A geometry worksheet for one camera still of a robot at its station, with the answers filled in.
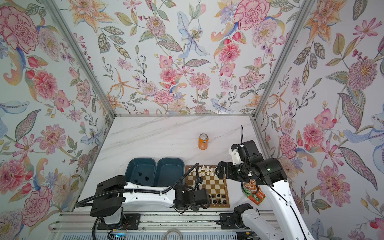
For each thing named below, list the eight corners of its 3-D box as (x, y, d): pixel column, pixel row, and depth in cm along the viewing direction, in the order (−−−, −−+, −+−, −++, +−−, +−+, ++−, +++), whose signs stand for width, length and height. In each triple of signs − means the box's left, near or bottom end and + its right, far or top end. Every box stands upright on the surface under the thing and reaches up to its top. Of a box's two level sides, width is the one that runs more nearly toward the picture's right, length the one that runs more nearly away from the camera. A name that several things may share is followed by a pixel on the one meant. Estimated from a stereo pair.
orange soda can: (198, 150, 103) (199, 140, 94) (198, 143, 106) (199, 133, 98) (207, 150, 103) (208, 140, 94) (206, 143, 106) (208, 133, 98)
